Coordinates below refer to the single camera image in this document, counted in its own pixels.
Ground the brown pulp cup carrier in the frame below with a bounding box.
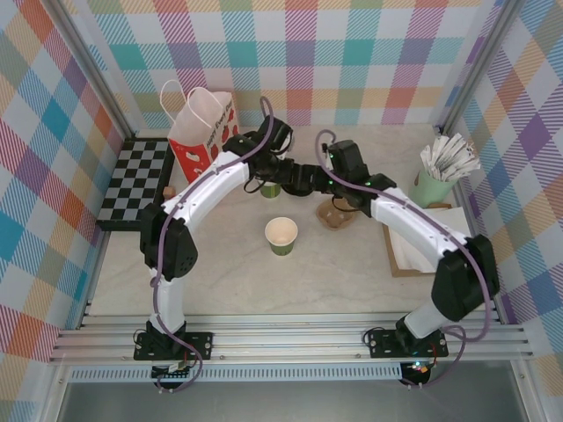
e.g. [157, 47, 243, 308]
[317, 198, 356, 229]

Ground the red white paper gift bag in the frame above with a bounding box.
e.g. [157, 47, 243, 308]
[159, 80, 241, 186]

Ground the white paper sachet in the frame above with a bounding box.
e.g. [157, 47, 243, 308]
[433, 135, 448, 177]
[448, 156, 481, 182]
[420, 147, 439, 179]
[442, 134, 465, 179]
[446, 142, 476, 180]

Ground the mint green holder cup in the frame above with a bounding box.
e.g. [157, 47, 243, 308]
[409, 169, 457, 208]

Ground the brown napkin tray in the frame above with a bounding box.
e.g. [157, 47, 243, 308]
[380, 201, 467, 279]

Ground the black grey checkered board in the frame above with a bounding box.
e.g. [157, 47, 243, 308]
[96, 137, 176, 233]

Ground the small lit circuit board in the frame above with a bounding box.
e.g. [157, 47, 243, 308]
[403, 359, 436, 380]

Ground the grey metal sheet panel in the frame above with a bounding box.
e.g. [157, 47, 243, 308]
[56, 381, 529, 422]

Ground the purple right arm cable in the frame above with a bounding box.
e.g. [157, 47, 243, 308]
[315, 129, 494, 390]

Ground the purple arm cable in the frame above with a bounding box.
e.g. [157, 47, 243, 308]
[151, 96, 274, 395]
[315, 129, 494, 390]

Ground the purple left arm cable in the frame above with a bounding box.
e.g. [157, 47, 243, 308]
[151, 96, 274, 395]

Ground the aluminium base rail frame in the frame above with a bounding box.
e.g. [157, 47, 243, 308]
[48, 309, 536, 364]

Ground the aluminium corner post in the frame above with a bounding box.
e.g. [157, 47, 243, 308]
[43, 0, 137, 142]
[437, 0, 524, 137]

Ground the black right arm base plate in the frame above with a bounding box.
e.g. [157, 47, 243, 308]
[364, 329, 450, 360]

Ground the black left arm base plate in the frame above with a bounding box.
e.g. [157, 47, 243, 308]
[133, 331, 216, 362]

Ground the slotted white cable duct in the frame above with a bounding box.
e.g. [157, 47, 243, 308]
[69, 367, 404, 382]

